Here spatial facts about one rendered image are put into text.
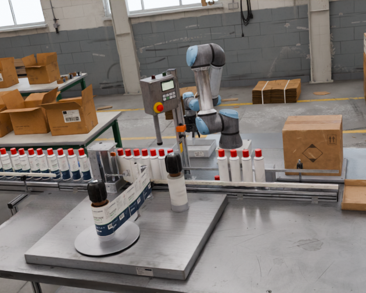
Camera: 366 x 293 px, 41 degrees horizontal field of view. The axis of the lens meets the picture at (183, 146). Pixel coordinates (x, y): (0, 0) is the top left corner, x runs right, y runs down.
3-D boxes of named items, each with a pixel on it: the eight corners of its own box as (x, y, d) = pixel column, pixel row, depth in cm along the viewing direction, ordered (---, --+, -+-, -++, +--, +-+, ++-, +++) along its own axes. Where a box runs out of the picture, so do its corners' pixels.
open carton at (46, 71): (21, 87, 653) (14, 60, 640) (40, 78, 690) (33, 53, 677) (47, 85, 638) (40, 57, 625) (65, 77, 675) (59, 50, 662)
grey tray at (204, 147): (170, 157, 328) (169, 150, 326) (179, 146, 345) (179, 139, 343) (208, 157, 318) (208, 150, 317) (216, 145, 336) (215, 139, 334)
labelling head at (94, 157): (95, 192, 278) (86, 150, 270) (106, 182, 290) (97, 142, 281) (117, 193, 273) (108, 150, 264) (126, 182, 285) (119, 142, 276)
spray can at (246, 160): (243, 187, 259) (239, 152, 252) (245, 183, 263) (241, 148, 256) (252, 188, 257) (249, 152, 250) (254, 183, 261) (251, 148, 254)
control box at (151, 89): (144, 113, 271) (139, 79, 264) (169, 104, 279) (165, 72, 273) (154, 116, 263) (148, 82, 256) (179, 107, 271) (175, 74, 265)
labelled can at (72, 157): (71, 181, 299) (64, 150, 292) (75, 178, 303) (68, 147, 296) (78, 181, 297) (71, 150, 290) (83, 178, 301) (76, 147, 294)
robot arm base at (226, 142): (215, 148, 304) (214, 134, 301) (222, 140, 318) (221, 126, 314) (239, 149, 299) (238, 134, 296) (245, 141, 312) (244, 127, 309)
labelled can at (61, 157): (61, 181, 302) (53, 150, 294) (65, 177, 306) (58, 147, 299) (68, 181, 300) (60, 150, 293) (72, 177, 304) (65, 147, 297)
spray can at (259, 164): (255, 187, 257) (251, 151, 250) (257, 182, 262) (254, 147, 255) (265, 187, 255) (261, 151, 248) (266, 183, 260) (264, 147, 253)
